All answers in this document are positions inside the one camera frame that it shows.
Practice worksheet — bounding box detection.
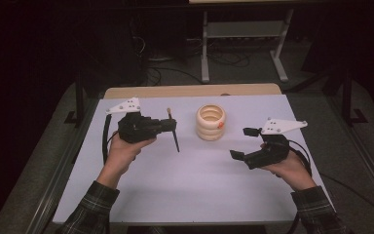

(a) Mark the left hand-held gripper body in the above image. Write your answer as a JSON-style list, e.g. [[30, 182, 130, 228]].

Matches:
[[105, 97, 164, 144]]

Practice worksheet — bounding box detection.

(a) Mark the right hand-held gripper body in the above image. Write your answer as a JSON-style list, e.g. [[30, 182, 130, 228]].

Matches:
[[243, 117, 309, 171]]

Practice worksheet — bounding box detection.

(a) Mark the dark pencil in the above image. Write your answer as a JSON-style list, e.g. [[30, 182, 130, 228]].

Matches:
[[166, 107, 181, 153]]

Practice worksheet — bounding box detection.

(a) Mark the cream ringed pen holder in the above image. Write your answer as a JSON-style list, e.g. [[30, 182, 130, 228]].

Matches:
[[195, 103, 227, 141]]

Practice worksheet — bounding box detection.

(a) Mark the person's right hand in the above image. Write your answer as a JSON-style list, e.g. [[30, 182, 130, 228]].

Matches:
[[259, 142, 318, 192]]

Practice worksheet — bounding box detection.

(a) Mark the person's left hand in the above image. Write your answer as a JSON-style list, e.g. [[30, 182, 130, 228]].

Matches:
[[104, 131, 158, 178]]

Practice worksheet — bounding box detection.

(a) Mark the wooden table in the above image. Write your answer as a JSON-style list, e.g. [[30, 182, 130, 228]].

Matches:
[[103, 83, 282, 100]]

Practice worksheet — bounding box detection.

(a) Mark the white table cover sheet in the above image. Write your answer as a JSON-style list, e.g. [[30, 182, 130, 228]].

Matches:
[[52, 95, 335, 226]]

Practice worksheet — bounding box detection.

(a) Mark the black metal stand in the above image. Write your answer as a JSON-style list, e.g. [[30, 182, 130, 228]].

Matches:
[[63, 73, 86, 127], [341, 67, 369, 127]]

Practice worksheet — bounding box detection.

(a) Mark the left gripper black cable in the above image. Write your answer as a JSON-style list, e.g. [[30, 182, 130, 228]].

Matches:
[[101, 113, 120, 166]]

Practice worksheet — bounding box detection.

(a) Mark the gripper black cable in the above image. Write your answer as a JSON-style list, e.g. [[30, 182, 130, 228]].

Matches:
[[101, 113, 120, 166], [283, 138, 374, 234]]

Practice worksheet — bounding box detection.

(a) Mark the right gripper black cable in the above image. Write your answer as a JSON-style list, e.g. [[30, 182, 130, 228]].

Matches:
[[283, 138, 374, 234]]

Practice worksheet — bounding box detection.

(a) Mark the black floor cable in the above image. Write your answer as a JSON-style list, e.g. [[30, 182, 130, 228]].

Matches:
[[144, 55, 203, 86], [207, 50, 251, 68]]

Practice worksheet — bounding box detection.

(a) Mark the white metal desk frame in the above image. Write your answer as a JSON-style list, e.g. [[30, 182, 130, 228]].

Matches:
[[188, 0, 295, 84]]

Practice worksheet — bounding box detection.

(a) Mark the aluminium frame rail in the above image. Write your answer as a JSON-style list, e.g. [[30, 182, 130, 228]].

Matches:
[[325, 96, 374, 211], [25, 98, 98, 234]]

